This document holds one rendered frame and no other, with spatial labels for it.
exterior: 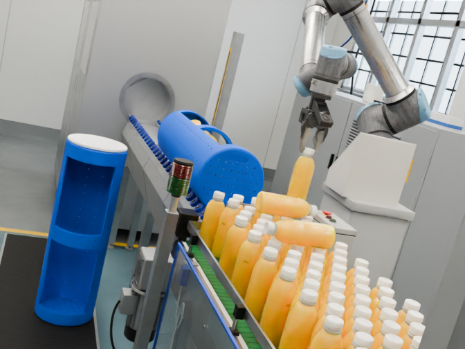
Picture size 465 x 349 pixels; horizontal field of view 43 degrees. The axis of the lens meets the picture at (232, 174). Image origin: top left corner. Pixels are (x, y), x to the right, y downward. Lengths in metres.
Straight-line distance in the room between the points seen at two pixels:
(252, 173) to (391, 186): 0.69
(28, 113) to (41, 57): 0.68
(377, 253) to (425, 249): 1.11
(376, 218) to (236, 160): 0.72
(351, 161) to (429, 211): 1.23
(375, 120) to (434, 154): 0.92
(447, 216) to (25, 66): 5.13
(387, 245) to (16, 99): 5.45
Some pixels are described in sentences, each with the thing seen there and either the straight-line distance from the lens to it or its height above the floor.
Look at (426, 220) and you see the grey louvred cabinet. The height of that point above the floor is 0.89.
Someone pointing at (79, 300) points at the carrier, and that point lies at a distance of 3.22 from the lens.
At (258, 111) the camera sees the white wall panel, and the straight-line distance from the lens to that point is 7.79.
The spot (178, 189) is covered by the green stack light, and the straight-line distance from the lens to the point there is 1.72.
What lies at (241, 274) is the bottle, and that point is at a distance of 1.74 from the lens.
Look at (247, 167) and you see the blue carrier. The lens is 2.37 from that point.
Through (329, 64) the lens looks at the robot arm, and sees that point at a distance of 2.04.
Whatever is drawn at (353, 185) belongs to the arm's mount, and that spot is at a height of 1.16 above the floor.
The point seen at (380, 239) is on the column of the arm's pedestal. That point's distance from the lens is 2.74.
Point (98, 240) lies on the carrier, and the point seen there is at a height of 0.60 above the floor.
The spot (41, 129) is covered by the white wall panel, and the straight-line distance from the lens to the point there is 7.42.
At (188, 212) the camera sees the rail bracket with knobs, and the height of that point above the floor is 1.00.
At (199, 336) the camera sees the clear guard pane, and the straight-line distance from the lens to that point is 1.68.
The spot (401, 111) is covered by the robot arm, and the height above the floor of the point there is 1.51.
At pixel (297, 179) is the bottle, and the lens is 2.07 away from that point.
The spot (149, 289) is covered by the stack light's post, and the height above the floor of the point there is 0.85.
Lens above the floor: 1.61
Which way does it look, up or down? 12 degrees down
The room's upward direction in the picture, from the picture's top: 14 degrees clockwise
